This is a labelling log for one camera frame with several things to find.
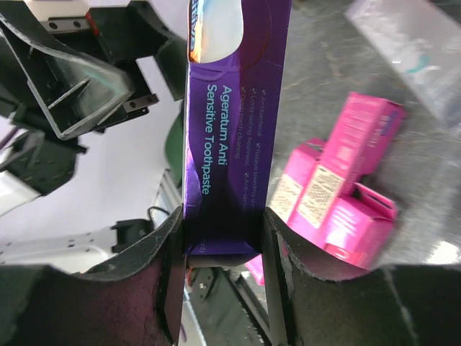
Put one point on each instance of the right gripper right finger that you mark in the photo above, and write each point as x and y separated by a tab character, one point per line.
314	298

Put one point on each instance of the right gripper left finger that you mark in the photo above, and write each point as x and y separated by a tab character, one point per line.
134	298

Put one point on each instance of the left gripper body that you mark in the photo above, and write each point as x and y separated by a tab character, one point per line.
120	35

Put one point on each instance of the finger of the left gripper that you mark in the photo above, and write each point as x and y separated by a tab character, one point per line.
75	91

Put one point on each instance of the pink box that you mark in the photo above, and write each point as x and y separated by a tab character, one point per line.
295	176
355	229
355	147

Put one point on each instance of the white RiO toothpaste box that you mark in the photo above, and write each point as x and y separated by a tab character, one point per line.
236	54

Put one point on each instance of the clear Protefix box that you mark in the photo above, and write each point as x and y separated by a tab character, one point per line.
421	42

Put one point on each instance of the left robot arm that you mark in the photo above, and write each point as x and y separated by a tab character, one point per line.
78	185

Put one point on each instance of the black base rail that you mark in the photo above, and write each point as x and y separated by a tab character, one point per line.
230	308

